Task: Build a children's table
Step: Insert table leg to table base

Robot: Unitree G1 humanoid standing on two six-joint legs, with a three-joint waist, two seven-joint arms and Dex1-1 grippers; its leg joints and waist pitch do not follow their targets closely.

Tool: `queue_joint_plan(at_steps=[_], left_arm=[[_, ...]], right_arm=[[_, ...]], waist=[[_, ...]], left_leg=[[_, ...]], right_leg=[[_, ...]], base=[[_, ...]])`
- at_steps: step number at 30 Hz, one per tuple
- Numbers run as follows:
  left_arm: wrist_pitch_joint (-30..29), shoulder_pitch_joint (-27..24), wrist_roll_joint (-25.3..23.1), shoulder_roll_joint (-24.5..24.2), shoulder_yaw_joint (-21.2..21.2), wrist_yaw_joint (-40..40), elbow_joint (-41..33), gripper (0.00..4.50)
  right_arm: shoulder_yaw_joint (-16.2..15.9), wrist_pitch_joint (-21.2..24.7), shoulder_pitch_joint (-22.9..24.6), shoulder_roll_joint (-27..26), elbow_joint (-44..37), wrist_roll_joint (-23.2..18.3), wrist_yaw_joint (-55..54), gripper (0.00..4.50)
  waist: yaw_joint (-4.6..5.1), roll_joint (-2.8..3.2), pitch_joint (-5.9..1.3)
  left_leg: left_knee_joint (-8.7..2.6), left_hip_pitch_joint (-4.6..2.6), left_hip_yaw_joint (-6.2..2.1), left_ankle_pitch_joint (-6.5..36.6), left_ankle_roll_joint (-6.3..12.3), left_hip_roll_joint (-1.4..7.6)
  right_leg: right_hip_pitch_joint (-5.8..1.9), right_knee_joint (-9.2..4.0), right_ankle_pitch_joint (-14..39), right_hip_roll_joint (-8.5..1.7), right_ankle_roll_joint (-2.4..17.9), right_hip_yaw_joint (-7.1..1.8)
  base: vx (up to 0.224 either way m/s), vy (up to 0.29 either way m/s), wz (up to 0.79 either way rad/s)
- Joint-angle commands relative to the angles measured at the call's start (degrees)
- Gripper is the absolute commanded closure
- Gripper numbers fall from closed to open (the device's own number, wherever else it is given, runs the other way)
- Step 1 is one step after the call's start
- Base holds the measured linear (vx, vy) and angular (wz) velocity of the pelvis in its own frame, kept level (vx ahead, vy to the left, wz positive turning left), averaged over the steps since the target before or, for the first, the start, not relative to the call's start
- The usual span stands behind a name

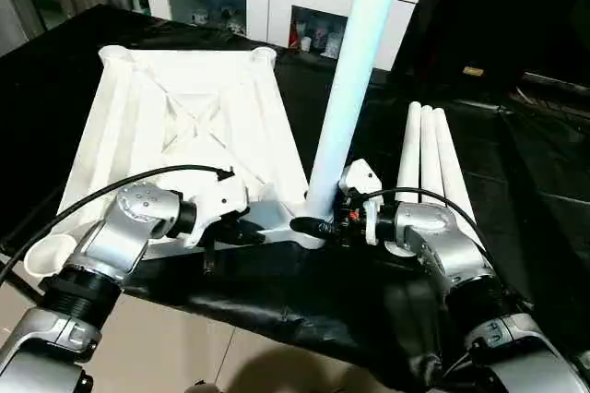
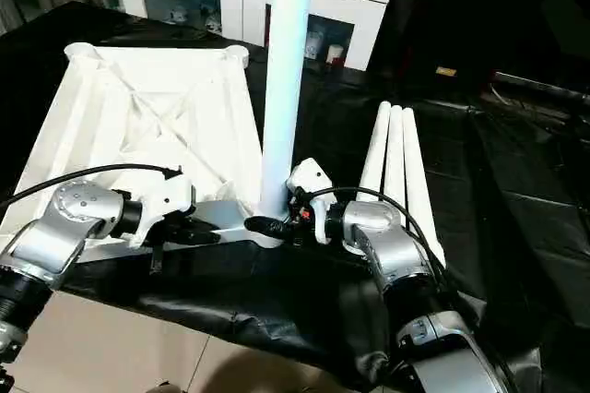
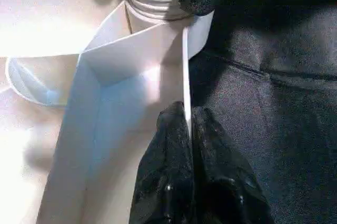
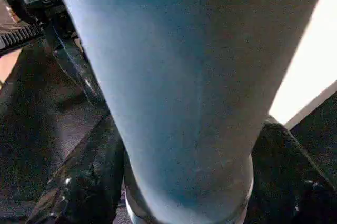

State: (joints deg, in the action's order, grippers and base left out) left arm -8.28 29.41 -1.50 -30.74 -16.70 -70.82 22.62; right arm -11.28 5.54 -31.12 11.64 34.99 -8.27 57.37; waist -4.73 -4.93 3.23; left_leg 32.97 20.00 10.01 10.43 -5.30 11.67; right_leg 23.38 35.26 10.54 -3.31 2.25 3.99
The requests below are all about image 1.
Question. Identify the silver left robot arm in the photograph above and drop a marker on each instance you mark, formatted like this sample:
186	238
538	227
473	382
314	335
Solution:
115	236

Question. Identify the black metal table leg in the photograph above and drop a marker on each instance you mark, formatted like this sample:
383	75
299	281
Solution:
20	282

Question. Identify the small yellow label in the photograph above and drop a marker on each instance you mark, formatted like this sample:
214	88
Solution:
473	71

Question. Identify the white plastic table top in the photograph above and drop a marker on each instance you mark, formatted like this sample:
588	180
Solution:
184	111

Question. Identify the white plastic table leg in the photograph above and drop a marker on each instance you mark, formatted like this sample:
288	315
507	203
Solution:
454	171
432	158
409	148
350	88

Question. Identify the black plastic mat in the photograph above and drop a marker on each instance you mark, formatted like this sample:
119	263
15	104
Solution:
322	282

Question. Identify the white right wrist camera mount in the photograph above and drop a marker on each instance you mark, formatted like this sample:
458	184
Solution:
362	181

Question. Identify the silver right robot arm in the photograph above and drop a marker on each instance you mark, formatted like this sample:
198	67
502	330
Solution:
447	245

